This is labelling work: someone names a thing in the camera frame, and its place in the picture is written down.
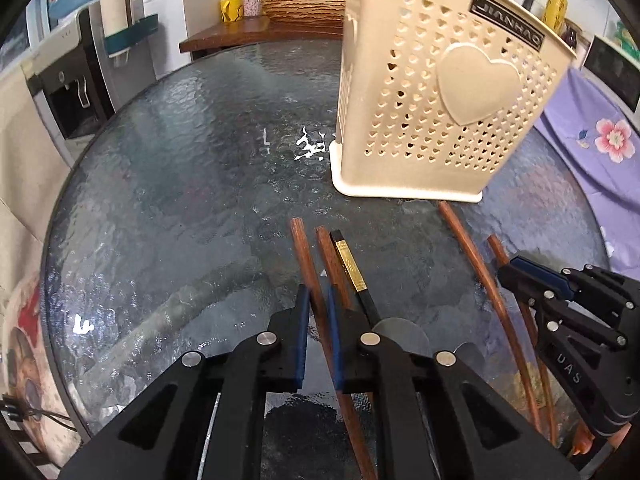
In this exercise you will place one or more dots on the yellow mug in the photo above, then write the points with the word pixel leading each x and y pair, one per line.
pixel 231 10

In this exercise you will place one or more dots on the cream heart utensil holder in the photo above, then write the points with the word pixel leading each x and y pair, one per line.
pixel 436 95

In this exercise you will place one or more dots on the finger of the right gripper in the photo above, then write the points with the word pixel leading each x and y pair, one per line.
pixel 549 294
pixel 593 284

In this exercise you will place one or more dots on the woven wicker basket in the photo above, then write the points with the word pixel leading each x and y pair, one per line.
pixel 322 17

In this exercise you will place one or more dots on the black gold-banded chopstick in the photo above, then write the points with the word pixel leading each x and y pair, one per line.
pixel 355 276

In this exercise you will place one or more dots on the right hand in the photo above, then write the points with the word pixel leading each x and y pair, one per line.
pixel 584 438

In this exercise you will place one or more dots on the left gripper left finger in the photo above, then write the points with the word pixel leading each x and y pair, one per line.
pixel 203 417

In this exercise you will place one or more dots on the wooden side counter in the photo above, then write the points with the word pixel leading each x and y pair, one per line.
pixel 254 30

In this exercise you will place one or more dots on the pink soap bottle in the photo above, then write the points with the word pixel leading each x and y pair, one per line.
pixel 252 8

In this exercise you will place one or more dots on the yellow packet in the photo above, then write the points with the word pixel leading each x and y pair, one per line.
pixel 554 15

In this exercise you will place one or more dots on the beige chair cover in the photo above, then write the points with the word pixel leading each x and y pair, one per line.
pixel 32 174

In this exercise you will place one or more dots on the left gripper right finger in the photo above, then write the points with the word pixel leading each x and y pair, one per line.
pixel 435 420

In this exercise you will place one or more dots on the paper towel roll holder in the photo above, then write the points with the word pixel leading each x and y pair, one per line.
pixel 121 29

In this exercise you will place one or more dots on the steel spoon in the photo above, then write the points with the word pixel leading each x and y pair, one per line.
pixel 471 356
pixel 407 334

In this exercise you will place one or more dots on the water dispenser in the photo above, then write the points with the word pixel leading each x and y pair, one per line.
pixel 76 85

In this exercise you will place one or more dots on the purple floral cloth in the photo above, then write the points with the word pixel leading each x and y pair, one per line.
pixel 601 149

